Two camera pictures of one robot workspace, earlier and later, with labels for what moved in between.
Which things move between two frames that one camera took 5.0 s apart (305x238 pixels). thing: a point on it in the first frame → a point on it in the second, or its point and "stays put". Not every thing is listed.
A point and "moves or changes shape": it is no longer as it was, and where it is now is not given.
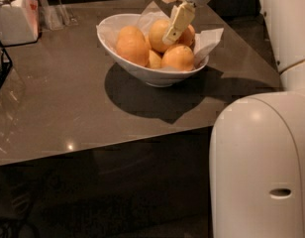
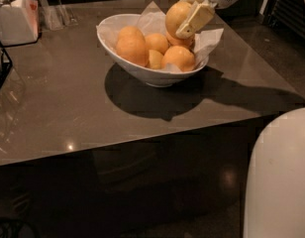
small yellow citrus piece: x=154 y=61 stays put
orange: x=156 y=33 moves or changes shape
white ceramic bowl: x=109 y=29 stays put
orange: x=188 y=37 stays put
